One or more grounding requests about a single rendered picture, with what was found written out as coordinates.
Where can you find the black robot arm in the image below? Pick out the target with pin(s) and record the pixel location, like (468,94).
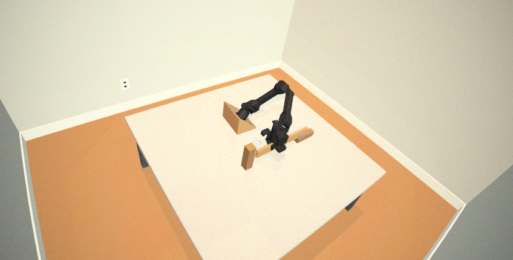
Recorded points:
(285,118)

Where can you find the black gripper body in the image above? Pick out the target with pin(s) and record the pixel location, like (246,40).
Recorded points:
(278,147)

